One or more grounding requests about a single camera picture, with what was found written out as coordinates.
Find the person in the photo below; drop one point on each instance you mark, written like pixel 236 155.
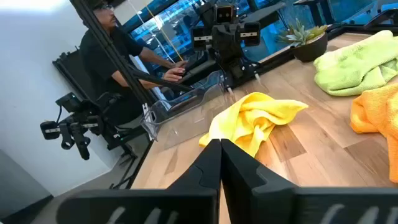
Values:
pixel 99 62

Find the orange microfiber towel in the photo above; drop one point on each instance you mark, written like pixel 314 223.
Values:
pixel 379 109

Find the lime green microfiber towel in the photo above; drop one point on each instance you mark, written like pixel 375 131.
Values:
pixel 351 68

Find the succulent in dark pot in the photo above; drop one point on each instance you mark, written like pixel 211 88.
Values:
pixel 308 46

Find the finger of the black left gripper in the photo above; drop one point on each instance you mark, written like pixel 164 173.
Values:
pixel 250 39
pixel 199 43

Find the yellow microfiber towel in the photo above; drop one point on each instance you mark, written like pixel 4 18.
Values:
pixel 248 121

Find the clear plastic bin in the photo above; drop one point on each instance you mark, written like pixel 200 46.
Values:
pixel 186 115

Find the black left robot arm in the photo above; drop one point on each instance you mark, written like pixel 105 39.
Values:
pixel 236 70

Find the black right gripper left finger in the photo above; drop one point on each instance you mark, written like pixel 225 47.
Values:
pixel 192 202

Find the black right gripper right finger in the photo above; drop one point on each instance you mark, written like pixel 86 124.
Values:
pixel 264 202

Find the black leader arm gripper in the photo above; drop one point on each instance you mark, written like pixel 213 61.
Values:
pixel 77 121

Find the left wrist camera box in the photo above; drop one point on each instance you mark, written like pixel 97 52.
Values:
pixel 224 14

